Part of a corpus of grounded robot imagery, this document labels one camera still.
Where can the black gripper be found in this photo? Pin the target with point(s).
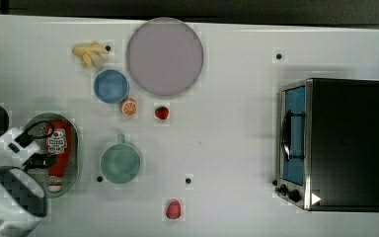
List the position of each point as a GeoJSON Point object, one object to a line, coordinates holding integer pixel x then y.
{"type": "Point", "coordinates": [40, 161]}

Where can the red ketchup bottle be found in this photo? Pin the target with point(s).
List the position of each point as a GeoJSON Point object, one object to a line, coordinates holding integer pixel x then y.
{"type": "Point", "coordinates": [58, 143]}

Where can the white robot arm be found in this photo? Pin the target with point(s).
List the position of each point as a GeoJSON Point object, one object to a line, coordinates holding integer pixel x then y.
{"type": "Point", "coordinates": [23, 201]}

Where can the green oval strainer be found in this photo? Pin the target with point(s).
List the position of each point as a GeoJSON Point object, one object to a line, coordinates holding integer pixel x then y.
{"type": "Point", "coordinates": [37, 127]}

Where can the green mug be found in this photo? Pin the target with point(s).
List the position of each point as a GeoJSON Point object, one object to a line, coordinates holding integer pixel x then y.
{"type": "Point", "coordinates": [121, 163]}

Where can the blue bowl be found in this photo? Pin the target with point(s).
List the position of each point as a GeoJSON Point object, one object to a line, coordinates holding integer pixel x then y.
{"type": "Point", "coordinates": [111, 86]}

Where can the orange slice toy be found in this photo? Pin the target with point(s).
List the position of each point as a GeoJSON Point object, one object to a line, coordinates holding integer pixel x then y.
{"type": "Point", "coordinates": [128, 107]}

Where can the yellow banana peel toy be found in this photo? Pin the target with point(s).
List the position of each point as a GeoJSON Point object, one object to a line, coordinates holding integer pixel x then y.
{"type": "Point", "coordinates": [86, 50]}

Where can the small red strawberry toy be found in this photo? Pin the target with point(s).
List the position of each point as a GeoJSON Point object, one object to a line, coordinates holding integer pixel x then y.
{"type": "Point", "coordinates": [162, 113]}

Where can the large red strawberry toy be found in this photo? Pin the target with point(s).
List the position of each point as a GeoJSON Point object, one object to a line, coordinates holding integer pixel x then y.
{"type": "Point", "coordinates": [174, 209]}

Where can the purple round plate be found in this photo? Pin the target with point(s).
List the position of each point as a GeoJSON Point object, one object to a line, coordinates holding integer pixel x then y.
{"type": "Point", "coordinates": [164, 56]}

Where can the black toaster oven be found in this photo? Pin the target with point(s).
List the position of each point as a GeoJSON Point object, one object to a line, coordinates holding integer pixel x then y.
{"type": "Point", "coordinates": [328, 145]}

